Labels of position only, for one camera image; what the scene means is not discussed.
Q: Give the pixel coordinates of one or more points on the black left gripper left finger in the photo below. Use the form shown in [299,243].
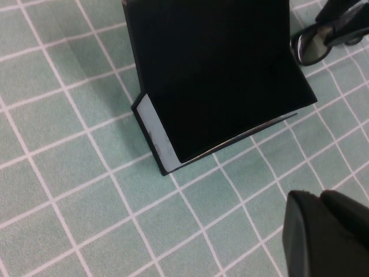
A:
[311,245]

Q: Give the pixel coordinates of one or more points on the black framed sunglasses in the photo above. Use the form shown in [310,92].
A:
[314,49]

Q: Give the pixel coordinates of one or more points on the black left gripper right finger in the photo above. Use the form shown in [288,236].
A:
[348,216]

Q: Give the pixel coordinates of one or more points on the green white checkered tablecloth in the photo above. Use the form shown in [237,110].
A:
[72,173]

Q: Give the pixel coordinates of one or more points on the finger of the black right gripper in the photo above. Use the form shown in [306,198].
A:
[335,13]
[353,31]

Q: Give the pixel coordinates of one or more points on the black folding glasses case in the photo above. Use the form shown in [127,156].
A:
[216,72]

